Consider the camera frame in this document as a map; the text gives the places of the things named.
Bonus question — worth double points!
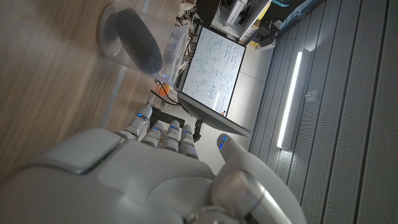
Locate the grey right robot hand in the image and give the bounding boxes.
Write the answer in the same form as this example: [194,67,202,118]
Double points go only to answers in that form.
[0,104,308,224]

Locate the clear plastic cup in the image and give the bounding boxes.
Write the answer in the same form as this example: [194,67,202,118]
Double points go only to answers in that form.
[96,1,191,86]

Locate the orange cube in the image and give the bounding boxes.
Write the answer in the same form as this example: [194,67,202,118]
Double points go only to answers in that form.
[158,83,171,97]

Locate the dark oval object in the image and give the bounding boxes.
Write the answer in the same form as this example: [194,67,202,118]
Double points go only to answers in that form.
[115,8,164,75]

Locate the long ceiling light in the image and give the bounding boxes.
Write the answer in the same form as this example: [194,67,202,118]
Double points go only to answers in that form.
[276,51,304,149]

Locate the beige black patterned cloth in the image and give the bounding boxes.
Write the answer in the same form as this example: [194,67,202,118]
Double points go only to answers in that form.
[175,0,197,27]

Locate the white shelf unit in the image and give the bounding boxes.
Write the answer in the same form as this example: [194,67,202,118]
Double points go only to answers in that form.
[211,0,273,46]

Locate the whiteboard with black frame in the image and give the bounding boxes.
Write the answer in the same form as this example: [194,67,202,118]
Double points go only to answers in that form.
[180,26,246,118]

